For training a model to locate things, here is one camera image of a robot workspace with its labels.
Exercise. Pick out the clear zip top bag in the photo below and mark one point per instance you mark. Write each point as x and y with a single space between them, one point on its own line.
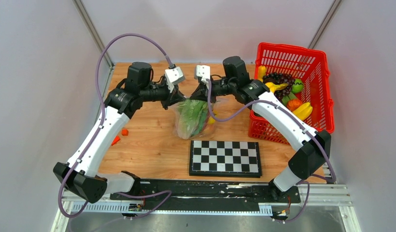
208 129

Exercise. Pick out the red plastic basket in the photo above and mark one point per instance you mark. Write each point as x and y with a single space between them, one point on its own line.
312 68

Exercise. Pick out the wrist white camera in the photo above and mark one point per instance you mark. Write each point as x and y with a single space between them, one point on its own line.
203 73
173 77

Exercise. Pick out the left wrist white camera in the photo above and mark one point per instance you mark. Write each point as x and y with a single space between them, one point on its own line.
173 77

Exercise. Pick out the yellow bell pepper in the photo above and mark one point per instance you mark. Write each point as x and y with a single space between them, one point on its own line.
211 120

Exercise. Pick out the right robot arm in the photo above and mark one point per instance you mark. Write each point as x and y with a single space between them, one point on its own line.
312 148

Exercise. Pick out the orange toy wedge piece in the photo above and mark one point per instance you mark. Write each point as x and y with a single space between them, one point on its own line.
115 140

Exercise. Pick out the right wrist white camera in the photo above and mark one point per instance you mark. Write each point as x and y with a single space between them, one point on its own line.
203 73

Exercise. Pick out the dark purple grapes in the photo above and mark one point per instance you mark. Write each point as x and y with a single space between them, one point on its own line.
278 79

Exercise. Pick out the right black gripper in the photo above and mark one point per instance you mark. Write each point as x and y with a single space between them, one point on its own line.
201 92

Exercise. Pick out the yellow pear squash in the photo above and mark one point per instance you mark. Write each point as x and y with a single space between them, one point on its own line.
261 72

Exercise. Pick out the small orange toy block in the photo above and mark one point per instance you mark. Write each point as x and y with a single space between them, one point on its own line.
124 132

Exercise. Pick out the red orange fruit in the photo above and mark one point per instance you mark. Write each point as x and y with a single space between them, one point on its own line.
293 104

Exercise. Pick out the black white checkerboard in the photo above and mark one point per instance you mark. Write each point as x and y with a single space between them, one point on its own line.
225 158

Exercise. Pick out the yellow banana bunch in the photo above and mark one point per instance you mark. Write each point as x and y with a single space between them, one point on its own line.
303 111
274 87

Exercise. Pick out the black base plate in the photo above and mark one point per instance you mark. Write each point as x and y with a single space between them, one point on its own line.
208 195

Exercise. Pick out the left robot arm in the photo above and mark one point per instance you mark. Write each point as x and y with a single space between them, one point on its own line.
79 174

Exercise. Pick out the green napa cabbage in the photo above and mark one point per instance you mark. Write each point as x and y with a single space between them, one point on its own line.
192 118

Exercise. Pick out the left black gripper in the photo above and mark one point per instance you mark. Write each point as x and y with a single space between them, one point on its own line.
175 97

